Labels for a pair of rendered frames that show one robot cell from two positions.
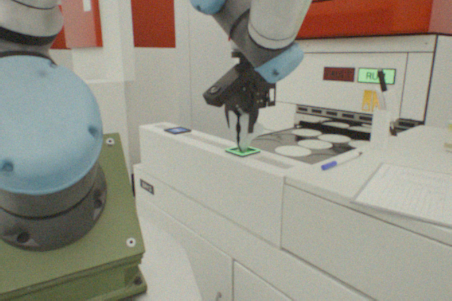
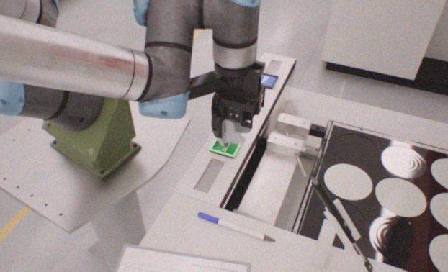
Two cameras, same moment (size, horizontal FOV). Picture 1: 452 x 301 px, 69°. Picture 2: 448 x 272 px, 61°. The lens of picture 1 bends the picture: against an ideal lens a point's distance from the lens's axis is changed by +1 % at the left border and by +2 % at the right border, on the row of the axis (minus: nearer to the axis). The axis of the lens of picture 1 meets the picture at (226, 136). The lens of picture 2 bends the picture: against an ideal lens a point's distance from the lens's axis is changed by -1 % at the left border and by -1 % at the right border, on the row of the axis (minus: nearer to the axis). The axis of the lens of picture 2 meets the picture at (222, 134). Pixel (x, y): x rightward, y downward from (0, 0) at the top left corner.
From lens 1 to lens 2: 78 cm
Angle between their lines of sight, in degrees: 61
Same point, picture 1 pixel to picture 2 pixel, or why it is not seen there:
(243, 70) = (212, 80)
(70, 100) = not seen: outside the picture
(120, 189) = (105, 118)
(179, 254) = (142, 178)
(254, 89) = (217, 102)
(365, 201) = (127, 254)
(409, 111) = not seen: outside the picture
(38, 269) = (60, 132)
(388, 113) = (323, 237)
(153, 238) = (156, 155)
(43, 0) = not seen: outside the picture
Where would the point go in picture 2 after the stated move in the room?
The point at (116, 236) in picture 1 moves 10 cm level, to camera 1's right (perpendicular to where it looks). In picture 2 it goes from (89, 142) to (99, 171)
